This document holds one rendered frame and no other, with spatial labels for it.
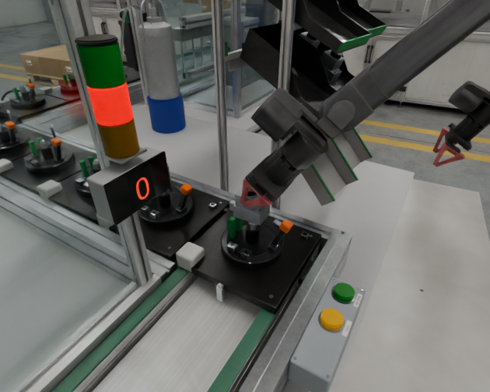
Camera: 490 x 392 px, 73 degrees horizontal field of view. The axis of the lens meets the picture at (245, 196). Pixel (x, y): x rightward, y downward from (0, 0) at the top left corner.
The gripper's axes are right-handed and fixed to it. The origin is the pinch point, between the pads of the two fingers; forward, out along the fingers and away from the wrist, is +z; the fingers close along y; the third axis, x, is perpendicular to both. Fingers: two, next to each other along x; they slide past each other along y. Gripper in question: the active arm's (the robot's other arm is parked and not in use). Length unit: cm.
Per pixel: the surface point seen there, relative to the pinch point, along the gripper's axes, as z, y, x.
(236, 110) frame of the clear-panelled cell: 52, -86, -32
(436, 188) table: -1, -67, 44
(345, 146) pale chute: 1.9, -45.9, 10.2
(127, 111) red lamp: -12.1, 17.9, -20.6
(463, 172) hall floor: 53, -263, 121
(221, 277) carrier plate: 11.0, 11.1, 7.7
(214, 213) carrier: 19.2, -5.5, -2.6
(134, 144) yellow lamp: -8.2, 17.9, -17.6
